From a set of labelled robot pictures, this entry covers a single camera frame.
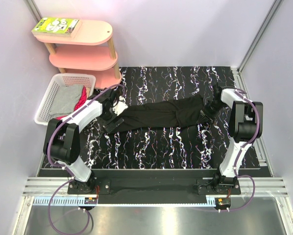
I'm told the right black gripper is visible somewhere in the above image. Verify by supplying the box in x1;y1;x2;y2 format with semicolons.
197;100;226;123

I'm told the black printed t shirt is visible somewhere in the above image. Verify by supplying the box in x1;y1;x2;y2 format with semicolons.
110;94;212;133

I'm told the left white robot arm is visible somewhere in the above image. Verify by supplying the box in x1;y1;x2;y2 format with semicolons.
43;85;127;194

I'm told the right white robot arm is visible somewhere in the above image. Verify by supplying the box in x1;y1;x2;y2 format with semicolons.
199;84;263;194

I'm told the black marbled table mat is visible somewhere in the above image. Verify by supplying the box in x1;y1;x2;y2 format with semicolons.
38;66;261;170

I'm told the beige t shirt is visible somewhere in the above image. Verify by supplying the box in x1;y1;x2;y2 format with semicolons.
86;87;93;98

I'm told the grey t shirt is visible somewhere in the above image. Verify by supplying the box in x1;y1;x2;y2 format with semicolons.
49;84;86;118

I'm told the white plastic laundry basket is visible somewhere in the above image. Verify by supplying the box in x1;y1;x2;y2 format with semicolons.
34;72;97;126

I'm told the pink three tier shelf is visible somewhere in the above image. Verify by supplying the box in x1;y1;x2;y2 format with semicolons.
35;20;121;90

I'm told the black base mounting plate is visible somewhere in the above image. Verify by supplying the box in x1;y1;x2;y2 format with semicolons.
68;169;241;206

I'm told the green cover book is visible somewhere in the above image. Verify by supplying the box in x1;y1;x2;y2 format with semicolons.
31;17;82;37

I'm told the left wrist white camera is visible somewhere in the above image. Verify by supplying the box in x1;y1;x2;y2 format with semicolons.
113;96;128;116

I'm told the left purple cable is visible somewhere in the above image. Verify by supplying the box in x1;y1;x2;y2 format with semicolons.
46;84;126;235

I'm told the purple cable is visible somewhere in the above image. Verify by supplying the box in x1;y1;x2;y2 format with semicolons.
193;89;262;212
46;84;126;235

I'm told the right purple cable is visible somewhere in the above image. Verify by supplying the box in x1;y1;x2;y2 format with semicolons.
193;89;262;212

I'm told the white slotted cable duct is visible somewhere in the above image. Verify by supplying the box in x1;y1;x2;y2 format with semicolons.
33;196;98;206

